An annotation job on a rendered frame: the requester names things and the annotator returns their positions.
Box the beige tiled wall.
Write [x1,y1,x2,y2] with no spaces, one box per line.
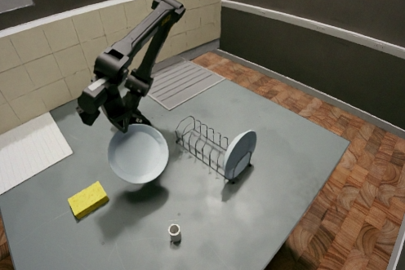
[0,0,221,134]

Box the yellow sponge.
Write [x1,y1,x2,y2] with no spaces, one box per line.
[68,181,109,219]

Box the white ribbed draining mat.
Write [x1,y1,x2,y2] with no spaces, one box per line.
[0,112,73,196]

